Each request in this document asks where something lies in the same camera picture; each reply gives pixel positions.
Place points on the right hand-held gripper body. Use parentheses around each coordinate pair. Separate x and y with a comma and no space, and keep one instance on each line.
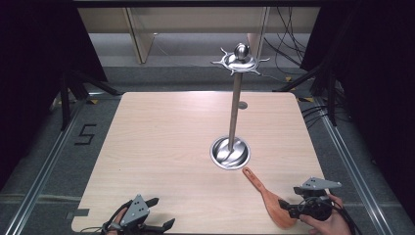
(314,205)

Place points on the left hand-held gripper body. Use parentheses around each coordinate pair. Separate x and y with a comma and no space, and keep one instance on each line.
(135,210)

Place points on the wooden rice spatula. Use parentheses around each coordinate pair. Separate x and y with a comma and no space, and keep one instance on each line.
(277,209)

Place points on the metal utensil rack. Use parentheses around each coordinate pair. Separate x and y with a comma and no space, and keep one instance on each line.
(235,107)

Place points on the person's left hand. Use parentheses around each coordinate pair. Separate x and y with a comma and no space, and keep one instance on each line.
(119,215)

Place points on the person's right hand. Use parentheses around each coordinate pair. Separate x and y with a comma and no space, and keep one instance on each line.
(329,226)

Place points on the yellow black tape marker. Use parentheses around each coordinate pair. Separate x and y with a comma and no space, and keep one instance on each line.
(306,99)
(94,102)
(288,79)

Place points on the black tape floor mark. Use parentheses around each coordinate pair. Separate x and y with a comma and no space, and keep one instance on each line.
(85,133)

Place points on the black tripod stand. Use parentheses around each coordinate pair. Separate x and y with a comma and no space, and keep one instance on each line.
(65,101)
(331,98)

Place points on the dark curtain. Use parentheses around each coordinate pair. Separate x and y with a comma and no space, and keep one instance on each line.
(29,81)
(378,81)

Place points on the beige wooden furniture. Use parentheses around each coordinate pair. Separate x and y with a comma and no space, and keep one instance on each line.
(195,19)

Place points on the aluminium floor rail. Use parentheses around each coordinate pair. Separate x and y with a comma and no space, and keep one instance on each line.
(352,163)
(42,173)

